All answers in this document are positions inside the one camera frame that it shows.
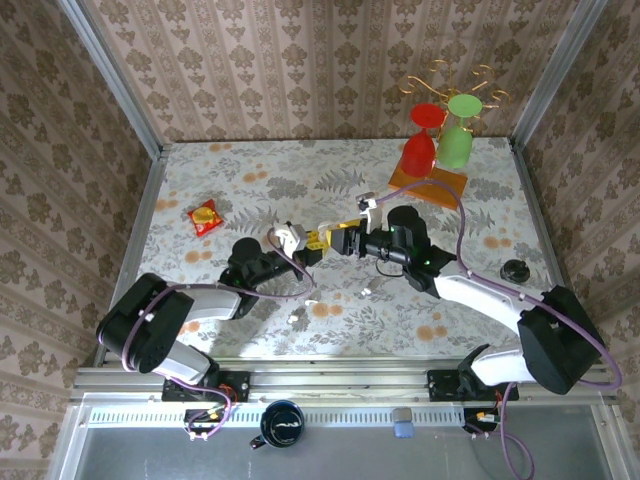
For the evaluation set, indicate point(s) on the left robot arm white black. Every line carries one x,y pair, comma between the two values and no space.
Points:
215,302

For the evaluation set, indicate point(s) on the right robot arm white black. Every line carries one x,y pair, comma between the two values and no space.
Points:
475,295

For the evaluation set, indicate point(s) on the red snack packet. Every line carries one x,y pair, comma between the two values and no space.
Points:
205,217

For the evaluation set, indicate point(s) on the gold glass rack wooden base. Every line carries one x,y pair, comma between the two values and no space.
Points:
445,192

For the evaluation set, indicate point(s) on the red wine glass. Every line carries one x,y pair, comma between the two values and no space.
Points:
419,150

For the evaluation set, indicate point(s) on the green wine glass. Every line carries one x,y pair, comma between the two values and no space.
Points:
455,145

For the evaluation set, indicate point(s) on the black round knob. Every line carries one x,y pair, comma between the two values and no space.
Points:
514,271

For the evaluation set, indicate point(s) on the black power connector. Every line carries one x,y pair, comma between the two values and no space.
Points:
202,417
482,419

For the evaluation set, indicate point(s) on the black mug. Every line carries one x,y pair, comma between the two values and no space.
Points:
282,425

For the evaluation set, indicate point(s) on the grey blue block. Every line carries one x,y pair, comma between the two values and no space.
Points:
403,425

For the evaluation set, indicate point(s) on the aluminium table side rail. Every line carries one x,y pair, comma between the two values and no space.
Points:
545,220
137,235

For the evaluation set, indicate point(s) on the aluminium front frame rail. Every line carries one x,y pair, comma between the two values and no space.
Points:
340,382

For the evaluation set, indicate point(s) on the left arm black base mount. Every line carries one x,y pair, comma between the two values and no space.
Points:
235,385

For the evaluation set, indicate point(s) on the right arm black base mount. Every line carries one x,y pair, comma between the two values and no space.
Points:
445,387

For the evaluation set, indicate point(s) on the aluminium corner post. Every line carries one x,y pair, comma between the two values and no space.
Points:
555,80
115,80

